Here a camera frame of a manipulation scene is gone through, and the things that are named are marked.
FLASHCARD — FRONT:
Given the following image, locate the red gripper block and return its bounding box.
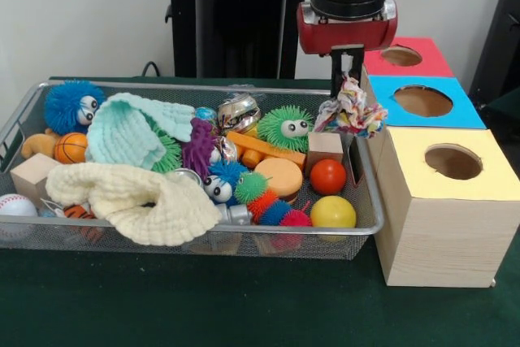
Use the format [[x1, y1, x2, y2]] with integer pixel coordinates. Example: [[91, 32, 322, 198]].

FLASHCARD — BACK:
[[296, 0, 400, 98]]

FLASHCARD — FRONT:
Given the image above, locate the small patterned cloth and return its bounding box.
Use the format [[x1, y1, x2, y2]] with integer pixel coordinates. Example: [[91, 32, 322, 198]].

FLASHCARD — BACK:
[[312, 74, 389, 140]]

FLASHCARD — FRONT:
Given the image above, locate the mint green knitted cloth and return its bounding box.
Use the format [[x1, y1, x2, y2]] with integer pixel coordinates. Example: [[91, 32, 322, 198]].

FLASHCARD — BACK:
[[84, 92, 197, 170]]

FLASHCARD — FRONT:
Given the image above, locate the cream knitted cloth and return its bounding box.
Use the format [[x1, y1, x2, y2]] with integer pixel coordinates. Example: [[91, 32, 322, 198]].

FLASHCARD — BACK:
[[45, 162, 223, 247]]

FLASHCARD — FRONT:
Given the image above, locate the shallow silver mesh bin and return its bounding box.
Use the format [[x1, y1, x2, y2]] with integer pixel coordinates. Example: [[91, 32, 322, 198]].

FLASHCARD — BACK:
[[0, 80, 385, 261]]

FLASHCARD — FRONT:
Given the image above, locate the wooden box with three holes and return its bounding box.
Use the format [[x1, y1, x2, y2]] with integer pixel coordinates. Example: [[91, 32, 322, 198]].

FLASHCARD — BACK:
[[344, 37, 520, 289]]

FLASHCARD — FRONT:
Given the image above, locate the small wooden cube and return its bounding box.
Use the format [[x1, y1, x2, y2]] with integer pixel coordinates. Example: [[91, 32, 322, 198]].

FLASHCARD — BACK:
[[306, 131, 345, 176]]

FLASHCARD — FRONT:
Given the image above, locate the green spiky ball with eyes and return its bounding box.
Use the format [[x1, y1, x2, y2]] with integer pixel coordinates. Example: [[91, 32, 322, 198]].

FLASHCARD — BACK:
[[257, 105, 316, 154]]

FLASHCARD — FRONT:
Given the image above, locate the orange-red ball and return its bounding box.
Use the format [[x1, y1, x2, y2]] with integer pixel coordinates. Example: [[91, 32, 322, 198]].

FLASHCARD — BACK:
[[310, 158, 347, 196]]

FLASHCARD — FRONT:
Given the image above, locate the yellow plastic ball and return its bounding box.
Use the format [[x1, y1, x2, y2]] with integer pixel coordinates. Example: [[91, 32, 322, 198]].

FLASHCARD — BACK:
[[310, 195, 358, 239]]

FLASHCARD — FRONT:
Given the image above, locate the dark green side table cloth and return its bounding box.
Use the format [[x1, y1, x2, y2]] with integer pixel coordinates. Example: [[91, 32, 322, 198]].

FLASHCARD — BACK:
[[479, 86, 520, 131]]

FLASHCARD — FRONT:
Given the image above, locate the purple spiky rubber ball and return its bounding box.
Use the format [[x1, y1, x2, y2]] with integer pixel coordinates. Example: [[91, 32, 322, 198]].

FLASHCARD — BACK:
[[181, 117, 219, 180]]

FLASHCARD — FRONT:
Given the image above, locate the blue spiky rubber ball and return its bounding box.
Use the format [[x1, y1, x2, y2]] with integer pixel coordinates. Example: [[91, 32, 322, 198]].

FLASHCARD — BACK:
[[43, 80, 106, 136]]

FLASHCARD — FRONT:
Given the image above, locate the small orange basketball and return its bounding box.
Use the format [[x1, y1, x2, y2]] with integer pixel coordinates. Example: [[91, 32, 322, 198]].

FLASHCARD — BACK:
[[54, 132, 89, 165]]

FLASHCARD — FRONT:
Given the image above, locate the white baseball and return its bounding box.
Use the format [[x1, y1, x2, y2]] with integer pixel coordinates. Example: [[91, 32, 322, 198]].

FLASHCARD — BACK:
[[0, 193, 38, 242]]

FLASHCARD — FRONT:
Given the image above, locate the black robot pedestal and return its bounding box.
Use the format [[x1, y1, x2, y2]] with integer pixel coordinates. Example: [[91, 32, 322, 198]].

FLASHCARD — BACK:
[[156, 0, 328, 80]]

